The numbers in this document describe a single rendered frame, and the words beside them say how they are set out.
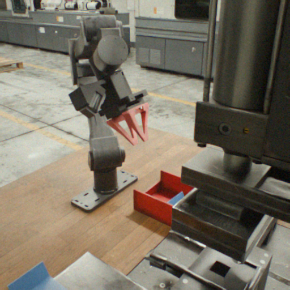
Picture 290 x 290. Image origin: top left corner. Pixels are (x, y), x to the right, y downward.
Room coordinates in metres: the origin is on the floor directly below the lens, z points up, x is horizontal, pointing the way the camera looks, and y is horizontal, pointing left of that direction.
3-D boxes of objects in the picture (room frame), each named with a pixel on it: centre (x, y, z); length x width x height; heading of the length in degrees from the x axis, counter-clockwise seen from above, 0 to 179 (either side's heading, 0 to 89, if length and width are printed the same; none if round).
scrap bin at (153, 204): (0.62, -0.11, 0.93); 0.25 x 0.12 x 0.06; 53
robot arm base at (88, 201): (0.73, 0.10, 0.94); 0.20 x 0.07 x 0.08; 143
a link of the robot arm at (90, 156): (0.73, 0.09, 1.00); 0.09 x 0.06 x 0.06; 108
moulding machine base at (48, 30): (9.30, 2.69, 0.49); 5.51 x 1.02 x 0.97; 49
